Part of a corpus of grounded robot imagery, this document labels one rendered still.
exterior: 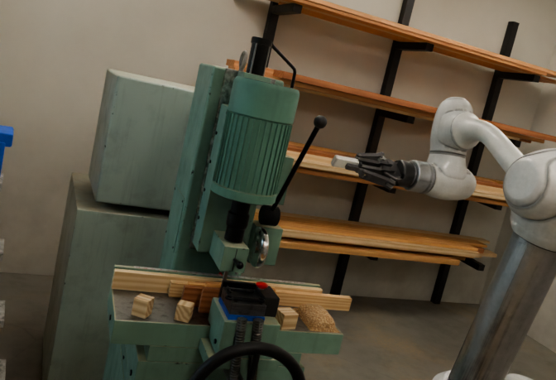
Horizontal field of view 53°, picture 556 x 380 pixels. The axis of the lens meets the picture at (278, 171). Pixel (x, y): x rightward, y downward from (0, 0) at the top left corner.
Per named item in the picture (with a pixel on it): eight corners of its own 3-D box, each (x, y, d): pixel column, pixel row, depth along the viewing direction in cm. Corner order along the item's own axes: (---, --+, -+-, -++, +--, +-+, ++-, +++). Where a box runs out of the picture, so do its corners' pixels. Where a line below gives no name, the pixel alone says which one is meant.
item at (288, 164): (259, 202, 171) (270, 154, 169) (251, 194, 179) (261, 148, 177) (285, 205, 174) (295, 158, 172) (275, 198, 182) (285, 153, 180)
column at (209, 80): (163, 301, 169) (212, 64, 158) (155, 273, 190) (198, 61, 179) (234, 307, 177) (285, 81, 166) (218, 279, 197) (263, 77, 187)
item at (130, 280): (111, 289, 146) (114, 271, 145) (111, 286, 147) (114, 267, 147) (318, 305, 167) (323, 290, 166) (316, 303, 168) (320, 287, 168)
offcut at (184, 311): (177, 314, 140) (180, 299, 139) (191, 318, 140) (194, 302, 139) (173, 319, 136) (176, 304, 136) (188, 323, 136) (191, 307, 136)
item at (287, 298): (168, 296, 149) (171, 282, 148) (167, 293, 151) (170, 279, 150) (348, 311, 168) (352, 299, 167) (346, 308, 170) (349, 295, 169)
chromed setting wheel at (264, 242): (255, 274, 164) (264, 233, 162) (244, 258, 176) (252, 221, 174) (264, 275, 165) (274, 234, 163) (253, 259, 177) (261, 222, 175)
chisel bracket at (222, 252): (218, 276, 148) (224, 246, 147) (207, 257, 161) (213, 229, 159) (244, 279, 150) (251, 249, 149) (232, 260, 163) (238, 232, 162)
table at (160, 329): (109, 366, 121) (114, 340, 121) (105, 305, 150) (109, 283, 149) (355, 374, 143) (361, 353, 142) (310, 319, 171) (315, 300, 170)
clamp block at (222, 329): (214, 357, 129) (222, 321, 128) (203, 329, 142) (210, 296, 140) (274, 360, 134) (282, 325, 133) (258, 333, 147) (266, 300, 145)
